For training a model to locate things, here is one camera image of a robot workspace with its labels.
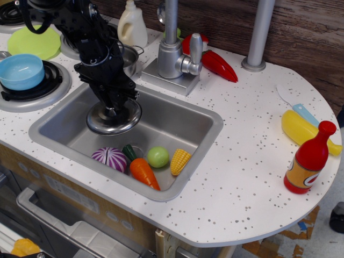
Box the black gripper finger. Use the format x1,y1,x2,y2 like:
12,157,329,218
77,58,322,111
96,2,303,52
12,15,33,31
99,98,114,116
112,96,128,114

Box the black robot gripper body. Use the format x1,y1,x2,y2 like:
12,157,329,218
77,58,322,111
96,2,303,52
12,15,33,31
74,44,138,104

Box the steel pot lid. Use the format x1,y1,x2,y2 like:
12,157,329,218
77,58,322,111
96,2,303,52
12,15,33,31
86,98,142,136

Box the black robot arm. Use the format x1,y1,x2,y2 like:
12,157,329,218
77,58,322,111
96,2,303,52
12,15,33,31
16,1,136,114

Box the small steel pot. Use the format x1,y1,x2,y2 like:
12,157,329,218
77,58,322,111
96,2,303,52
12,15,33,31
118,43,145,77

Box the front left stove burner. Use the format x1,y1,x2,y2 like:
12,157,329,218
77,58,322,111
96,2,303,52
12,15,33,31
1,60,71,113

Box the white detergent bottle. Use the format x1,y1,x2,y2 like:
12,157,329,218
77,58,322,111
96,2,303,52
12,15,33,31
117,1,148,48

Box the purple toy onion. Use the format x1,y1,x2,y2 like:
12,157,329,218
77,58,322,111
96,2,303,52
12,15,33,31
91,147,127,173

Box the silver toy faucet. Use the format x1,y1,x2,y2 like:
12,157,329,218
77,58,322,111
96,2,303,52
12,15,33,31
141,1,203,96

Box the grey toy sink basin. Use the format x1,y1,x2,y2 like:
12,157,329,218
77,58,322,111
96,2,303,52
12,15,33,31
28,85,223,202

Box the green toy apple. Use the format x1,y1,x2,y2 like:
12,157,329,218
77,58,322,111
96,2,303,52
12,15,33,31
147,146,169,168

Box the orange toy carrot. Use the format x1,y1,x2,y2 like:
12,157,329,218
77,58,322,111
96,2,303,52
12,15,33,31
122,145,160,191

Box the yellow toy corn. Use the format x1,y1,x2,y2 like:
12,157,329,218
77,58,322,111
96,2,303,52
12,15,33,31
170,149,191,176

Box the blue plastic bowl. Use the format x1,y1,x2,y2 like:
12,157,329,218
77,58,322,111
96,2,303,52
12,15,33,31
1,54,45,91

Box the red white toy mushroom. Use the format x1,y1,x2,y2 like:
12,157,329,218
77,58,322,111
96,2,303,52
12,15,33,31
182,34,209,55

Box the green plastic plate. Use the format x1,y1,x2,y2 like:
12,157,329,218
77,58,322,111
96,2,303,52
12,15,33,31
7,27,61,60

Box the red toy chili pepper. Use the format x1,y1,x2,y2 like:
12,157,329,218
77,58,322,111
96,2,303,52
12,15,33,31
202,50,238,83

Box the back left stove burner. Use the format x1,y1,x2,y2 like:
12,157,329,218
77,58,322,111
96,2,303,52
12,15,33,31
1,2,25,34

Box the grey vertical pole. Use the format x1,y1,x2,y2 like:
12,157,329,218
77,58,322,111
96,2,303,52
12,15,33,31
241,1,266,72

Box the white blue toy knife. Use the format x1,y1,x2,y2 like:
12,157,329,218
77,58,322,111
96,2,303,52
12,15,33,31
276,84,320,127

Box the yellow object bottom left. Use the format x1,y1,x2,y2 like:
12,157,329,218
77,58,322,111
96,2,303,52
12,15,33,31
10,239,40,257

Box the yellow toy banana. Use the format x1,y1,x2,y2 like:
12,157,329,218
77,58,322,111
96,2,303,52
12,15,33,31
281,109,343,156

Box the red ketchup bottle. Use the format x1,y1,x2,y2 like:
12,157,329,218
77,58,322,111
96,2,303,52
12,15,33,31
283,121,336,194

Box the oven door handle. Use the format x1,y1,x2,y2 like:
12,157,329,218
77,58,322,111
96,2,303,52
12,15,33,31
17,188,155,257

